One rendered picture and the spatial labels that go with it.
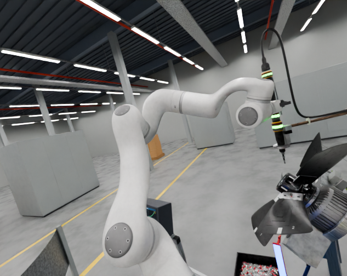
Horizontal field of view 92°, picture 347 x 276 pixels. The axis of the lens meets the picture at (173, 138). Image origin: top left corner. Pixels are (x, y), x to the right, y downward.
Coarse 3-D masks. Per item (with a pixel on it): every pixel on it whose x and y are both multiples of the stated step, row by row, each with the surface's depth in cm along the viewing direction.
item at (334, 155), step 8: (344, 144) 67; (320, 152) 66; (328, 152) 69; (336, 152) 71; (344, 152) 72; (312, 160) 72; (320, 160) 74; (328, 160) 75; (336, 160) 75; (304, 168) 77; (312, 168) 78; (320, 168) 78; (328, 168) 78
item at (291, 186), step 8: (288, 176) 90; (280, 184) 91; (288, 184) 88; (296, 184) 87; (312, 184) 87; (280, 192) 93; (296, 192) 86; (304, 192) 86; (312, 192) 83; (304, 200) 84
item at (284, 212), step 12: (276, 204) 83; (288, 204) 80; (300, 204) 77; (276, 216) 76; (288, 216) 73; (300, 216) 70; (264, 228) 75; (276, 228) 71; (288, 228) 67; (300, 228) 64
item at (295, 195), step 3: (282, 192) 90; (285, 192) 89; (288, 192) 88; (282, 195) 87; (288, 195) 86; (294, 195) 85; (297, 195) 84; (300, 195) 83; (285, 198) 85; (288, 198) 84; (291, 198) 84; (294, 198) 83; (297, 198) 82; (300, 198) 82
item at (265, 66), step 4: (264, 60) 77; (264, 64) 77; (268, 64) 77; (264, 68) 77; (268, 68) 77; (276, 132) 81; (280, 132) 80; (276, 136) 81; (280, 136) 80; (276, 140) 82; (280, 140) 80; (284, 140) 81; (280, 144) 81; (284, 144) 81; (284, 148) 81
